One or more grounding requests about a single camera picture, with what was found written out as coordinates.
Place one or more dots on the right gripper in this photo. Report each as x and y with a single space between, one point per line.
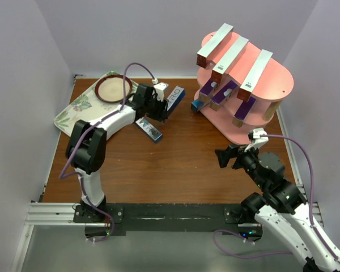
232 151

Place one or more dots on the plain silver toothpaste box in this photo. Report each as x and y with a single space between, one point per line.
229 59

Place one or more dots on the silver r&o box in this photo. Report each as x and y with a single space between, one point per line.
243 111
149 129
174 98
206 92

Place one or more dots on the aluminium frame rail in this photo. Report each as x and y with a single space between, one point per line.
62 214

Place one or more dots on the silver R&O box top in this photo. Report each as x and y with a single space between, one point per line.
174 98

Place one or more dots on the pink three-tier shelf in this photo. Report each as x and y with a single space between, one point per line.
274 85

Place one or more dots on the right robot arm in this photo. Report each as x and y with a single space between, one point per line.
282 208

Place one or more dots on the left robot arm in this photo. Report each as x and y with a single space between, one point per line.
86 149

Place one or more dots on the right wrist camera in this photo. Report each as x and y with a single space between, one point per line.
258 137

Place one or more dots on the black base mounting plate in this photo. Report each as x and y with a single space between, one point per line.
171 217

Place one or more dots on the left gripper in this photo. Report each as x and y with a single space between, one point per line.
161 114

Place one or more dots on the dark red toothpaste box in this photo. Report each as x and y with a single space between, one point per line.
254 75

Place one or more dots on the red 3D toothpaste box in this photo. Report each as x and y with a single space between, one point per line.
210 49

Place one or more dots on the silver R&O box front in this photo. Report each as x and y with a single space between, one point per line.
206 92

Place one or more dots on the purple toothpaste box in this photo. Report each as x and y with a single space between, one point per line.
219 99

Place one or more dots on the floral leaf pattern tray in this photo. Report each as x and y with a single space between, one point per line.
87 106

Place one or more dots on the silver R&O box diagonal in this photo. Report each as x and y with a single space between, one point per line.
197 105

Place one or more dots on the red rimmed beige plate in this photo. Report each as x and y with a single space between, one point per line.
113 88

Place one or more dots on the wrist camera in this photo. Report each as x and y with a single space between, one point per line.
159 89
258 137

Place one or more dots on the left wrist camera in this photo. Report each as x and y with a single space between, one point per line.
159 89

